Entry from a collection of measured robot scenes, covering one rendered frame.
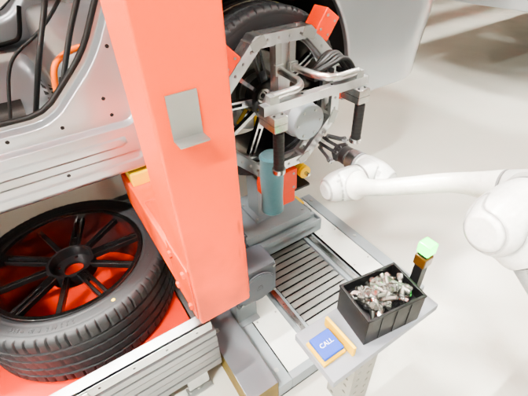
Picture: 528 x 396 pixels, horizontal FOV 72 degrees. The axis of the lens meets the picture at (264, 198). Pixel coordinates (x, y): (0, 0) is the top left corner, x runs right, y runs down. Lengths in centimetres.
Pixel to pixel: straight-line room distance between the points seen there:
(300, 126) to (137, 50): 74
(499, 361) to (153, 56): 165
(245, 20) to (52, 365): 122
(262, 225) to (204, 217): 96
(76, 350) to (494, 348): 155
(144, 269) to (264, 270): 42
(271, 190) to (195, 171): 64
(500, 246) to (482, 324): 102
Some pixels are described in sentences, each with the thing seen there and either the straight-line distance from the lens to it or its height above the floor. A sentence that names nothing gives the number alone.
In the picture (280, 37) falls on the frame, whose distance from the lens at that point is 129.
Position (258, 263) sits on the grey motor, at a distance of 136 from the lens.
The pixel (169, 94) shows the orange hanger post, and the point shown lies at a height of 118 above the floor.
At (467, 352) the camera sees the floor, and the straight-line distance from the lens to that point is 180.
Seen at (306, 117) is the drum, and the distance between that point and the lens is 126.
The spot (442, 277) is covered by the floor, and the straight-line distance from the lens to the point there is 200.
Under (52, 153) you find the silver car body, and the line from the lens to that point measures 124.
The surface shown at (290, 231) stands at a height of 15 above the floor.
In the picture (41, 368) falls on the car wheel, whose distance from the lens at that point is 139.
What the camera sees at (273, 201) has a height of 56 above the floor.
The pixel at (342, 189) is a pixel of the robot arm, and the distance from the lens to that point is 127.
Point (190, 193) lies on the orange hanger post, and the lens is 78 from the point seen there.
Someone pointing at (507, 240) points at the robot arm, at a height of 88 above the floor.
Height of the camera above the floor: 143
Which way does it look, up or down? 38 degrees down
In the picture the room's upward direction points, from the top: 2 degrees counter-clockwise
